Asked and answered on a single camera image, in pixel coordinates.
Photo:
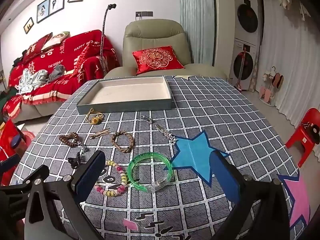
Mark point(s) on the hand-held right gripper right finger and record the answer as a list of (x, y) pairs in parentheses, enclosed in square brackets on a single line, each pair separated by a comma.
[(225, 180)]

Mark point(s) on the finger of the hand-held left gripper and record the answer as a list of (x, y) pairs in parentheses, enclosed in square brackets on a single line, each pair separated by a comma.
[(8, 162)]

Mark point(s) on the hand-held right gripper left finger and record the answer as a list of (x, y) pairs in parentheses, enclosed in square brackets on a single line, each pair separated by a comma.
[(90, 177)]

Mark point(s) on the black hair claw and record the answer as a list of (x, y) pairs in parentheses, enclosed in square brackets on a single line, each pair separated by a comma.
[(74, 161)]

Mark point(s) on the green transparent bangle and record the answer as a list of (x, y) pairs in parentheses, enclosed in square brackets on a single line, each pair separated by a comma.
[(132, 177)]

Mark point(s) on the beige hair clip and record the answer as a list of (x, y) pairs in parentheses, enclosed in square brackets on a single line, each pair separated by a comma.
[(100, 133)]

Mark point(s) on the silver hair clip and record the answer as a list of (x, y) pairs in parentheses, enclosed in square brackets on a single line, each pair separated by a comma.
[(160, 129)]

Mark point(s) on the grey jewelry tray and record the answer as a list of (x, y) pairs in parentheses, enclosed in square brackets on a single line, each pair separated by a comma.
[(130, 92)]

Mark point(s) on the red gift box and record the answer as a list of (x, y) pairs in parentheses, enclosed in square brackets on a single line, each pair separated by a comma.
[(7, 137)]

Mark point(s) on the grey checkered tablecloth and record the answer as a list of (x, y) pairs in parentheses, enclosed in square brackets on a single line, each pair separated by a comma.
[(225, 120)]

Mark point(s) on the light blue cloth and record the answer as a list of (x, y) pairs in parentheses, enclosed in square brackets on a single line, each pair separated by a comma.
[(31, 80)]

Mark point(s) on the red plastic stool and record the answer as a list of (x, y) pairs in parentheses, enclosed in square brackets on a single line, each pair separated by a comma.
[(306, 130)]

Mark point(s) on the grey cloth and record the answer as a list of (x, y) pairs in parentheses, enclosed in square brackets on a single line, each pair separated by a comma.
[(57, 72)]

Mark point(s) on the slipper rack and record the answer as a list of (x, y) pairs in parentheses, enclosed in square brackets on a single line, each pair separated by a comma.
[(271, 85)]

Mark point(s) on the white washing machine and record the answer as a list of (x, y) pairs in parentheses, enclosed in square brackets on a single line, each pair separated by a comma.
[(243, 65)]

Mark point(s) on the red square cushion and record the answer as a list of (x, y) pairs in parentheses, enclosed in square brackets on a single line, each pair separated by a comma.
[(37, 46)]

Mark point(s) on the red satin pillow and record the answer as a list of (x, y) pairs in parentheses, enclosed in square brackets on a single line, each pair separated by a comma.
[(83, 55)]

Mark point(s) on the red printed blanket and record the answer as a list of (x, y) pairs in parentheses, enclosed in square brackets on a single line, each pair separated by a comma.
[(75, 55)]

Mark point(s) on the portrait print pillow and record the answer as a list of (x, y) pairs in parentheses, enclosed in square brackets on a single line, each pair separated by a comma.
[(56, 40)]

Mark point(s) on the red embroidered cushion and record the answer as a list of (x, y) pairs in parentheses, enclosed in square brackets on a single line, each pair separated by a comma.
[(156, 60)]

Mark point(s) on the white curtain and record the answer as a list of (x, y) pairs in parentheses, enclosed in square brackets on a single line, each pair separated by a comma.
[(287, 55)]

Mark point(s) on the gooseneck phone holder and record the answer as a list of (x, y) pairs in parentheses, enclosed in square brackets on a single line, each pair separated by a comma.
[(102, 37)]

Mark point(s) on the green leather armchair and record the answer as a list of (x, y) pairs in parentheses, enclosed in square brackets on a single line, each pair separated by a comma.
[(152, 35)]

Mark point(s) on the white dryer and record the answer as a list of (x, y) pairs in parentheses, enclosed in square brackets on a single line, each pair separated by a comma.
[(247, 17)]

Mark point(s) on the teal curtain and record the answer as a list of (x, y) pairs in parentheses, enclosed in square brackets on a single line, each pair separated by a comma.
[(197, 17)]

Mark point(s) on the small black picture frame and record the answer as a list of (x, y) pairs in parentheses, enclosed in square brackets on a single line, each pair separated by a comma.
[(28, 25)]

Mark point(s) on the portrait picture frame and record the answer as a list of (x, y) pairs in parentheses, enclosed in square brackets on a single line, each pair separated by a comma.
[(43, 10)]

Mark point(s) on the wedding photo frame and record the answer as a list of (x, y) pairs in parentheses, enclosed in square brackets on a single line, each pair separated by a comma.
[(57, 2)]

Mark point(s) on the wall socket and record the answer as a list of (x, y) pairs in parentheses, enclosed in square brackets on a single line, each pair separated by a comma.
[(143, 13)]

